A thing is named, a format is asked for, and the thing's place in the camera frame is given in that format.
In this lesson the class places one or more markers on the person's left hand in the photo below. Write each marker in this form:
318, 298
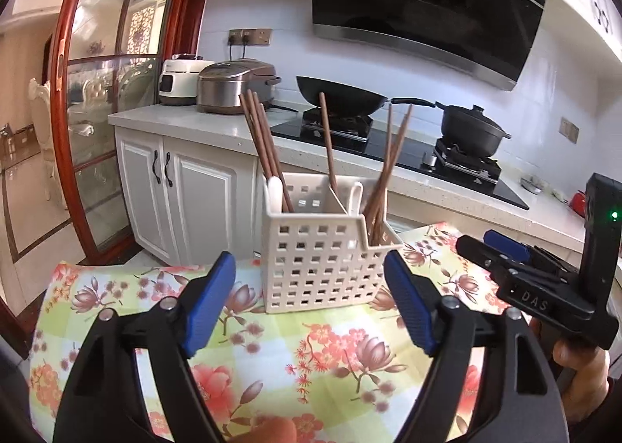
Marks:
267, 432

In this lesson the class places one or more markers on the floral tablecloth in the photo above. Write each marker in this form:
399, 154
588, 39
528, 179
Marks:
316, 365

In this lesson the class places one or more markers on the red framed glass door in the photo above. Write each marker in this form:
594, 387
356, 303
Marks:
63, 83

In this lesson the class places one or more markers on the brown wooden chopstick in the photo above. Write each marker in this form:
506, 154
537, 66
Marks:
328, 142
265, 134
255, 137
401, 137
387, 142
273, 142

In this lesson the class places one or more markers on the white ornate dining chair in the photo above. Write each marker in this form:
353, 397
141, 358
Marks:
41, 103
95, 93

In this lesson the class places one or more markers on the white rice cooker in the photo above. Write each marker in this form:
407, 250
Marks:
177, 81

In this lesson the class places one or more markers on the small metal bowl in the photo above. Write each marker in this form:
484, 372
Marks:
532, 186

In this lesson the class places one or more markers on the red kettle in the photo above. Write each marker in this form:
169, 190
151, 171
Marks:
578, 204

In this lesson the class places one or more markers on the person's right hand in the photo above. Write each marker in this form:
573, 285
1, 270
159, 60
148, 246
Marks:
583, 375

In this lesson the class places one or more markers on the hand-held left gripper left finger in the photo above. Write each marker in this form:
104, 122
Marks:
214, 297

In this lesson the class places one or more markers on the black wok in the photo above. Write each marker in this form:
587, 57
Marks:
345, 98

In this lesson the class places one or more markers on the white plastic spoon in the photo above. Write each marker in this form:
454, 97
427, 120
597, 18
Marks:
357, 197
274, 193

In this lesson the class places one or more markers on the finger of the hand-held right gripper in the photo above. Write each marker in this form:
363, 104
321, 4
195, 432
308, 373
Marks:
483, 253
510, 246

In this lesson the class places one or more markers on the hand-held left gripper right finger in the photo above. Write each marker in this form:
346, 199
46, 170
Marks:
408, 297

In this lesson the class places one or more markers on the white perforated plastic basket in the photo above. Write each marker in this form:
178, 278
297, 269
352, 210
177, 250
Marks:
316, 258

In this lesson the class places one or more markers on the black lidded pot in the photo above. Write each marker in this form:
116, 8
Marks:
469, 134

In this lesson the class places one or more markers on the black glass gas stove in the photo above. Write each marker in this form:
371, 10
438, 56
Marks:
350, 146

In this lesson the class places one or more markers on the cardboard box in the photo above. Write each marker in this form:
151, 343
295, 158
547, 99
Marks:
12, 142

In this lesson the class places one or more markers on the white kitchen counter cabinet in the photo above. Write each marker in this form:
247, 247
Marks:
204, 190

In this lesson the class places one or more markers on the brown metallic rice cooker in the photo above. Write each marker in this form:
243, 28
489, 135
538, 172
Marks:
223, 91

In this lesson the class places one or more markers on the gold wall outlet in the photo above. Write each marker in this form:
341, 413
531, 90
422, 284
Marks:
262, 36

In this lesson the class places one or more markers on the beige wall outlet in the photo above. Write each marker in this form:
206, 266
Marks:
569, 128

